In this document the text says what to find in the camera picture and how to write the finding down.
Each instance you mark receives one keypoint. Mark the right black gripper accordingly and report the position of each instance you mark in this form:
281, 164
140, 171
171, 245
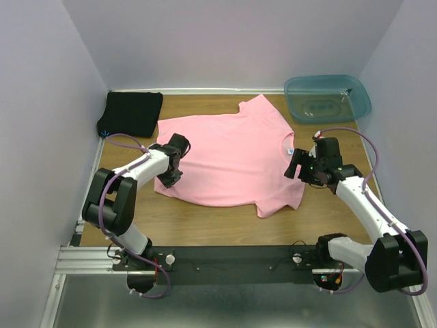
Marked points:
301, 165

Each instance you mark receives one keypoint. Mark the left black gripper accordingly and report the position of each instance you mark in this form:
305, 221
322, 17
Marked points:
172, 176

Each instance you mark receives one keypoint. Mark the pink t-shirt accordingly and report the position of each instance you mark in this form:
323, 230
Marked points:
235, 159

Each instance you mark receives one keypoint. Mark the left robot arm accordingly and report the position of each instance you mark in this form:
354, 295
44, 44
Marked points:
111, 199

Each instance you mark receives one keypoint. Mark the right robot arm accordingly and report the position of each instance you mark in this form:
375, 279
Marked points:
396, 259

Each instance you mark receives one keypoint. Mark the folded black t-shirt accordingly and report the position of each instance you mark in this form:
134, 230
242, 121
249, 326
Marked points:
132, 113

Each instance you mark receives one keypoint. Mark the blue translucent plastic bin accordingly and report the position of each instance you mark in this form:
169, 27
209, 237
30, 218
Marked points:
326, 99

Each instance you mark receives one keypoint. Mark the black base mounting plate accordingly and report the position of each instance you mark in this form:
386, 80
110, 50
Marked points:
223, 265

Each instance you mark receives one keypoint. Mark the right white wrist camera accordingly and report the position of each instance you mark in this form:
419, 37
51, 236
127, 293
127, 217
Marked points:
318, 135

